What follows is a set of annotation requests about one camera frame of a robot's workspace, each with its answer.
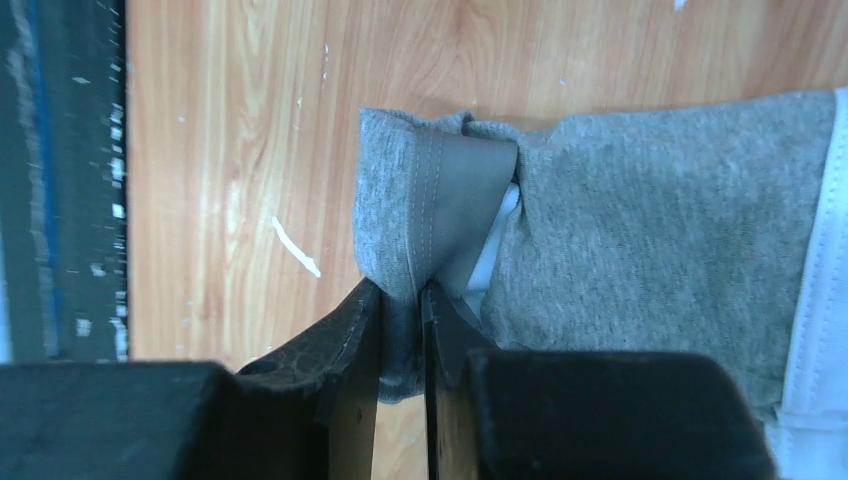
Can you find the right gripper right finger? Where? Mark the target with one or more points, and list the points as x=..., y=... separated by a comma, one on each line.
x=454, y=438

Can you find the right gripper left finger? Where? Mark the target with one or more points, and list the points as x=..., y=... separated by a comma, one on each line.
x=320, y=393

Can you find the grey underwear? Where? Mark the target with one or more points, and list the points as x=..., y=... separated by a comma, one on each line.
x=719, y=230

